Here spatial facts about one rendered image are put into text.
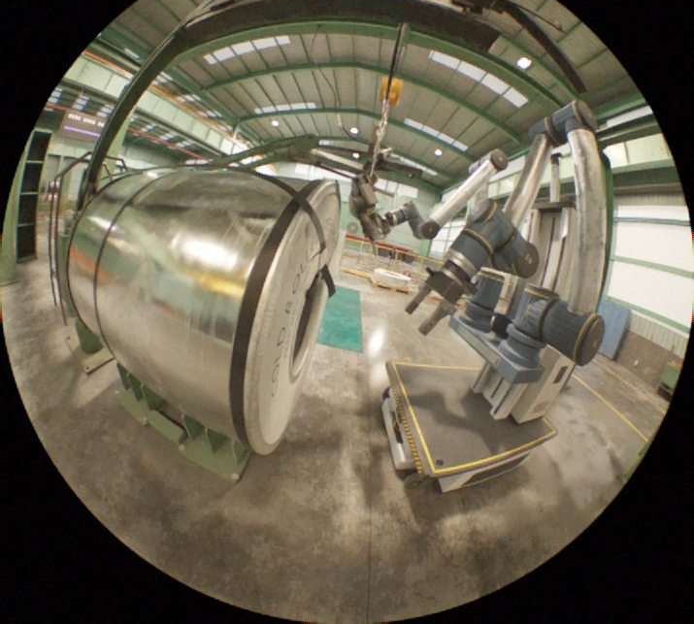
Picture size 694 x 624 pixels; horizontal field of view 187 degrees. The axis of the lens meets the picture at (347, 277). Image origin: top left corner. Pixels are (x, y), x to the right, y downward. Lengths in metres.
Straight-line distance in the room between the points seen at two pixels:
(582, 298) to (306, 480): 1.45
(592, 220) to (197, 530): 1.92
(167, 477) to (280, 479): 0.59
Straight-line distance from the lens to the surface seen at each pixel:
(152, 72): 1.03
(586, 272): 0.92
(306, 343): 1.19
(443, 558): 1.38
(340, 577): 1.20
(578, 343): 0.90
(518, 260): 0.66
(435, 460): 1.12
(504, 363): 1.10
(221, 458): 1.31
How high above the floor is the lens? 1.17
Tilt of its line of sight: 11 degrees down
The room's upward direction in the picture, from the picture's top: 13 degrees clockwise
